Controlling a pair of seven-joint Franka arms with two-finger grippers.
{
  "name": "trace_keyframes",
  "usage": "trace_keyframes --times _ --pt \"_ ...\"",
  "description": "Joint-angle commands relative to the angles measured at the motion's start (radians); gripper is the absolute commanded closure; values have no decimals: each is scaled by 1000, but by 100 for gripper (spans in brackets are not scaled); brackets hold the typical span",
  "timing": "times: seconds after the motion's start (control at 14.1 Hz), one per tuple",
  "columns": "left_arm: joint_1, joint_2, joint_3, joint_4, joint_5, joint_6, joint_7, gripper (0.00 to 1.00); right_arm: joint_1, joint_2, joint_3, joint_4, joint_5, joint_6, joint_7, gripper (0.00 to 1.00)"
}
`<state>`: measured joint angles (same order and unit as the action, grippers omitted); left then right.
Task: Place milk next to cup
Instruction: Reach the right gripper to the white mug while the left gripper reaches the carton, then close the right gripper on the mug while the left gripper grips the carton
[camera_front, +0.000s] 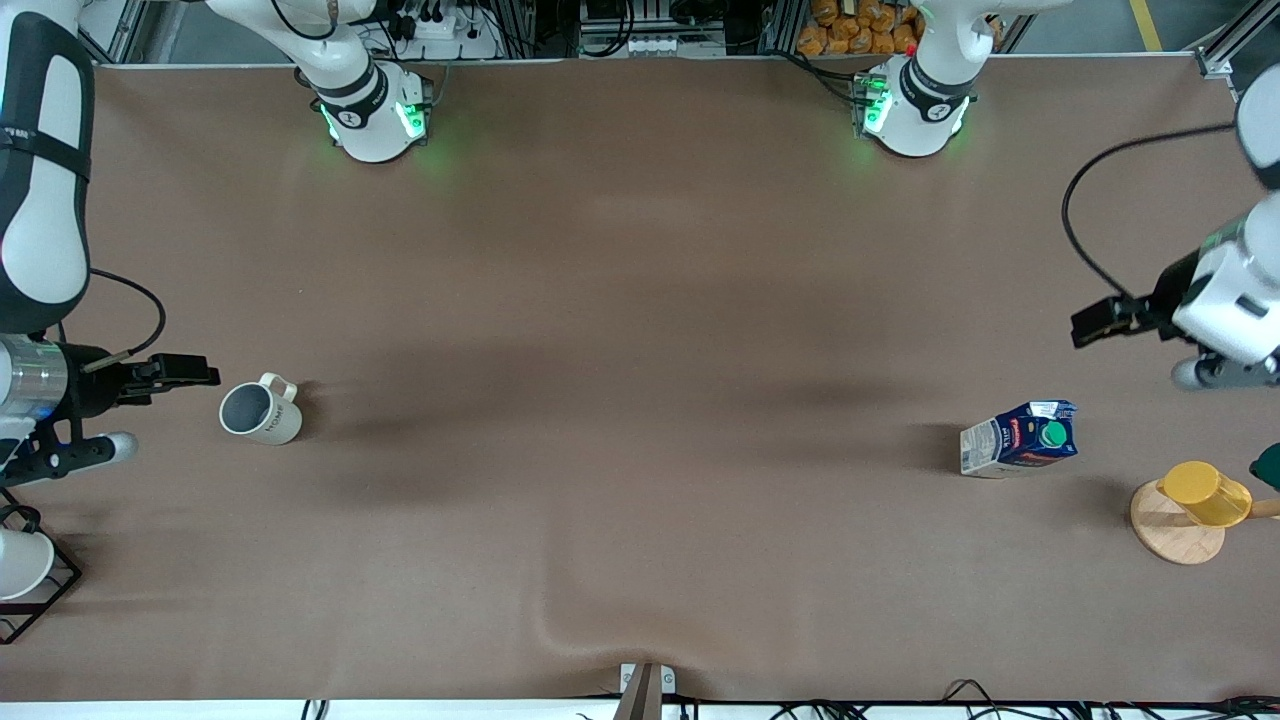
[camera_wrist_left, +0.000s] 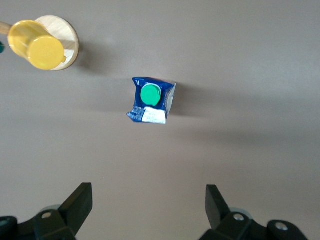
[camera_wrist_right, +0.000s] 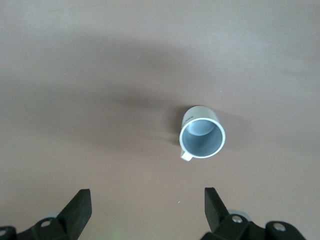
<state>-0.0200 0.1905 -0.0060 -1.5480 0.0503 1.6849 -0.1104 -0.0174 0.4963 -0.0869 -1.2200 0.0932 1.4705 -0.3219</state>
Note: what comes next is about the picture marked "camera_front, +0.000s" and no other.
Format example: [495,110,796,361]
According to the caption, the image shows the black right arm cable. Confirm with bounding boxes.
[84,267,168,374]

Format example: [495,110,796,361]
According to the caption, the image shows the orange snack packets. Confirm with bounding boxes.
[796,0,927,58]

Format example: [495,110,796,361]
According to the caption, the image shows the grey metal table bracket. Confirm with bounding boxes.
[618,662,679,697]

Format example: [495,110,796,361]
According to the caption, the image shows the white cup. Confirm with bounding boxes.
[0,526,57,602]

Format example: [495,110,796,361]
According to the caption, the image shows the black wire rack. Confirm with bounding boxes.
[0,486,84,647]

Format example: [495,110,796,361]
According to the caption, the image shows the white power strip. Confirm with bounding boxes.
[394,8,503,62]

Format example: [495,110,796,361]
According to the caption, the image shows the blue milk carton green cap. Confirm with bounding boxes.
[959,400,1080,480]

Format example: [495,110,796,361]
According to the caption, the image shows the yellow plastic cup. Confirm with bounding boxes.
[1156,460,1255,530]

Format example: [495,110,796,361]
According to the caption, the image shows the cream ceramic mug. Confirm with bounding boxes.
[218,372,304,448]

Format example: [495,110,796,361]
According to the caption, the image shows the round wooden cup stand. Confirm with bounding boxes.
[1129,478,1280,568]

